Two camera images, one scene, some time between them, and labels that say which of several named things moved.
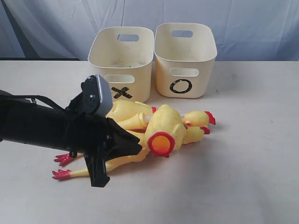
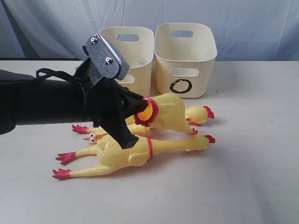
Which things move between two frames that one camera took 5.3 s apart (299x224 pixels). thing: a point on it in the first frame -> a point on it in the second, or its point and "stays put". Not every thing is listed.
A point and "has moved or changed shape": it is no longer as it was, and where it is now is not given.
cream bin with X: x=123 y=54 stays put
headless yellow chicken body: x=165 y=131 -> x=166 y=111
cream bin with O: x=185 y=53 stays put
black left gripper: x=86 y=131 -> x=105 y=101
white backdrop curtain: x=245 y=30 stays put
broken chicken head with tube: x=197 y=122 has moved or changed shape
